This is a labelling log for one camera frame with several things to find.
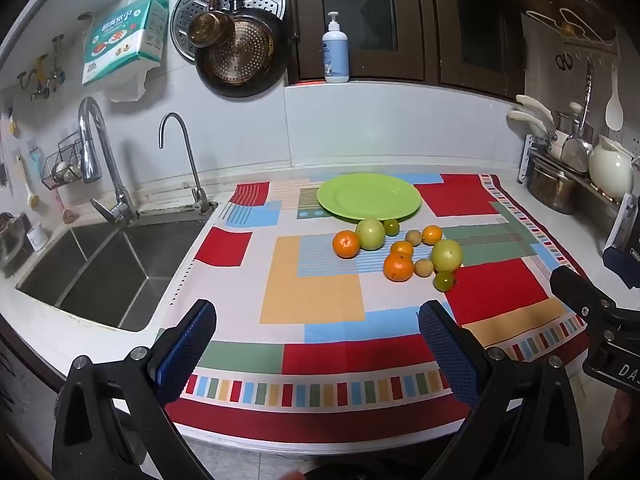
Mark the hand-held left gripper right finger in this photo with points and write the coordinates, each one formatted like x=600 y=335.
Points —
x=447 y=355

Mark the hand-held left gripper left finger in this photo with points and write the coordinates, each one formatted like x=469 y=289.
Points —
x=182 y=355

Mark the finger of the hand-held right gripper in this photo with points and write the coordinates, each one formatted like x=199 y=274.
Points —
x=622 y=265
x=580 y=290

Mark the small green lime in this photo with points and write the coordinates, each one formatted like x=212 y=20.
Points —
x=390 y=227
x=443 y=280

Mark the green apple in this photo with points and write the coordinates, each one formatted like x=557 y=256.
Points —
x=370 y=233
x=446 y=255

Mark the large orange tangerine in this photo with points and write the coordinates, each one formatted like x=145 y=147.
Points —
x=398 y=266

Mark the small orange tangerine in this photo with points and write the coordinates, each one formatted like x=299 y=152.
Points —
x=432 y=234

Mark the green plate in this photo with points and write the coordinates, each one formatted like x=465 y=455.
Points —
x=369 y=195

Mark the steel dish rack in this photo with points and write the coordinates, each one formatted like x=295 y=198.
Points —
x=600 y=202

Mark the white ceramic pot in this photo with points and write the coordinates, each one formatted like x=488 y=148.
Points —
x=611 y=167

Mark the steel cooking pot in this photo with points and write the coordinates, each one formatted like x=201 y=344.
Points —
x=552 y=190

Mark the steel kitchen sink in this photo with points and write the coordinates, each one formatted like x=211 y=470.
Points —
x=115 y=270

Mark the steel pot lid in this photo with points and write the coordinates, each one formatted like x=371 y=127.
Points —
x=577 y=155

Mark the colourful patterned tablecloth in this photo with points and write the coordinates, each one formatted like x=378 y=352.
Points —
x=320 y=300

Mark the white rice paddle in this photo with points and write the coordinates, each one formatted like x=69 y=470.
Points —
x=613 y=107

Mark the steel ladle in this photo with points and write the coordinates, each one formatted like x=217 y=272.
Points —
x=587 y=95

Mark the thin gooseneck faucet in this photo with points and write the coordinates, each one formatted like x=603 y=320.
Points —
x=192 y=170

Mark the small white cup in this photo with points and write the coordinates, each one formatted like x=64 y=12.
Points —
x=36 y=237

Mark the black scissors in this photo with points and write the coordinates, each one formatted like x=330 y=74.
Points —
x=563 y=61

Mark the large chrome faucet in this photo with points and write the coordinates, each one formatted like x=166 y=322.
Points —
x=92 y=145

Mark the white plastic bag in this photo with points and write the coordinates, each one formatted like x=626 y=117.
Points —
x=129 y=85

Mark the black frying pan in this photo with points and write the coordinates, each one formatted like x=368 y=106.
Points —
x=240 y=57

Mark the white pump bottle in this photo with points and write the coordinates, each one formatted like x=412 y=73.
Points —
x=335 y=52

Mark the teal and white package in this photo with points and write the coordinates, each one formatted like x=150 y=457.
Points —
x=125 y=35

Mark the small copper saucepan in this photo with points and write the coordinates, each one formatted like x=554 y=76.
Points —
x=210 y=27

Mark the wooden wall hook rail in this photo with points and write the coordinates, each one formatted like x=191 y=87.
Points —
x=590 y=45

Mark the bicycle shaped wall hook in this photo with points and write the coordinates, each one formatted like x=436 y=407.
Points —
x=42 y=72

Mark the dark brown window frame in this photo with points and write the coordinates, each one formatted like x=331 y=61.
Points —
x=400 y=20

